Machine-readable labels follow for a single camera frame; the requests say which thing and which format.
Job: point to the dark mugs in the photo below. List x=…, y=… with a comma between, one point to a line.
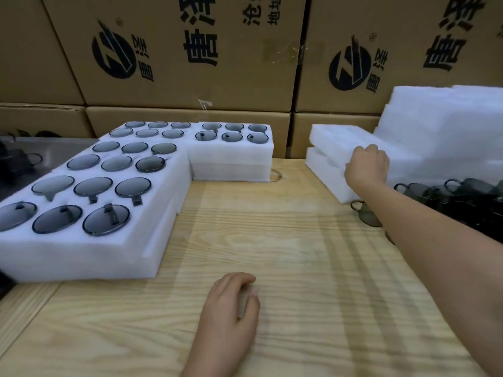
x=15, y=160

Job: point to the person's left hand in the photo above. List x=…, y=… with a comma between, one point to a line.
x=232, y=314

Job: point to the pile of smoky glass mugs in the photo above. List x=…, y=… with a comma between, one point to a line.
x=463, y=196

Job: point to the stainless steel table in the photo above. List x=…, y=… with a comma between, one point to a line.
x=67, y=147

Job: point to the person's right forearm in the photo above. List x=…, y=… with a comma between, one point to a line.
x=452, y=263

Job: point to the person's right hand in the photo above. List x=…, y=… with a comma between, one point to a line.
x=367, y=168

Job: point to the stack of white foam trays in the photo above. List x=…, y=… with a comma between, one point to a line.
x=432, y=121

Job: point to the black round object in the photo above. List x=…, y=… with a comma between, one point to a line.
x=48, y=134

